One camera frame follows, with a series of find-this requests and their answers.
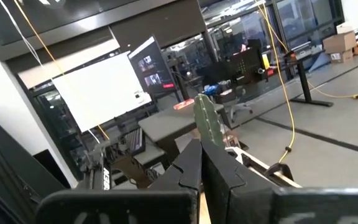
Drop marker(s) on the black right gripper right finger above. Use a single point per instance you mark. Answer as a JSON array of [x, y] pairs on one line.
[[259, 205]]

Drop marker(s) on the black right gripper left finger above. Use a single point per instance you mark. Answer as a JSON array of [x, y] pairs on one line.
[[154, 205]]

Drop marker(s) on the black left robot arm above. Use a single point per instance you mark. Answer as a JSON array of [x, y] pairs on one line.
[[95, 174]]

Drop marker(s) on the grey desk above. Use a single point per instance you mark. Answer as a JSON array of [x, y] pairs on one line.
[[166, 123]]

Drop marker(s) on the green cactus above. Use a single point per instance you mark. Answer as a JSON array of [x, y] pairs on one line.
[[208, 121]]

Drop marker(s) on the grey office chair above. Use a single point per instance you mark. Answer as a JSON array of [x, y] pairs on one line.
[[239, 105]]

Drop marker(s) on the white board panel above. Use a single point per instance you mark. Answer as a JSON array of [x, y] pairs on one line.
[[101, 93]]

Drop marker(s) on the black legged desk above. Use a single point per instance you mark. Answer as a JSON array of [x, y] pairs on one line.
[[304, 81]]

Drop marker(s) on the black screen with video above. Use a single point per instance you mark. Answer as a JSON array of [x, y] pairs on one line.
[[152, 68]]

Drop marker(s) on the small cardboard box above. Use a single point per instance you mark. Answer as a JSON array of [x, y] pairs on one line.
[[342, 56]]

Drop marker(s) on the large cardboard box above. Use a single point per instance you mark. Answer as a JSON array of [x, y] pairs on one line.
[[340, 42]]

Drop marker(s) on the white box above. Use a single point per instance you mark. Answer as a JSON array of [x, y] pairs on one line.
[[345, 28]]

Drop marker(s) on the black rig frame post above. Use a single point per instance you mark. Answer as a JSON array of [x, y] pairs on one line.
[[8, 174]]

